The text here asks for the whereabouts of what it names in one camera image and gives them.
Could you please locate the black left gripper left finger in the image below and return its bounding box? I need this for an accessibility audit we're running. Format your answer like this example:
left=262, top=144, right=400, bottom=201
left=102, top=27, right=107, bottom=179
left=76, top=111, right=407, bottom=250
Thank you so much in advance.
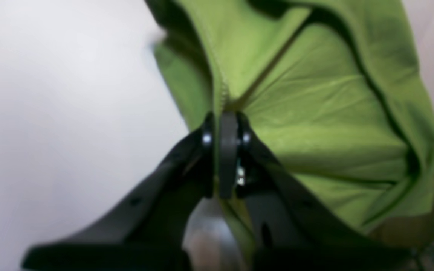
left=22, top=113, right=214, bottom=271

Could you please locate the green T-shirt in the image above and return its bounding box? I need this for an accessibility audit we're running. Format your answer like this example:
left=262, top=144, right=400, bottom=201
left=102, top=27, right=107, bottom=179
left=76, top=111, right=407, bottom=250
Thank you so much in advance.
left=146, top=0, right=434, bottom=248

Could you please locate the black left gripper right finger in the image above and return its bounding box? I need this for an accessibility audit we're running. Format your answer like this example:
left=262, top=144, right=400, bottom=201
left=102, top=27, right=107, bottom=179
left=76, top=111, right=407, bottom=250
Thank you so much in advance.
left=218, top=112, right=413, bottom=271

